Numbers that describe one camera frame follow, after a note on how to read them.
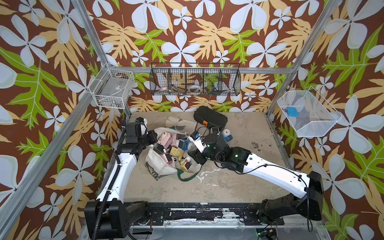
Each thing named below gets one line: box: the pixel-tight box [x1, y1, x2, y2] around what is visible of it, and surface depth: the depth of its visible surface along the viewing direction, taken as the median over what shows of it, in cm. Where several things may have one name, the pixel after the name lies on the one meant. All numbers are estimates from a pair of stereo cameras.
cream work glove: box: [165, 116, 197, 131], surface depth 114 cm
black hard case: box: [193, 105, 228, 134], surface depth 113 cm
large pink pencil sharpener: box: [157, 132, 172, 148], surface depth 85 cm
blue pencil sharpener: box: [221, 128, 234, 143], surface depth 101 cm
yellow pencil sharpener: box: [170, 146, 184, 160], surface depth 87 cm
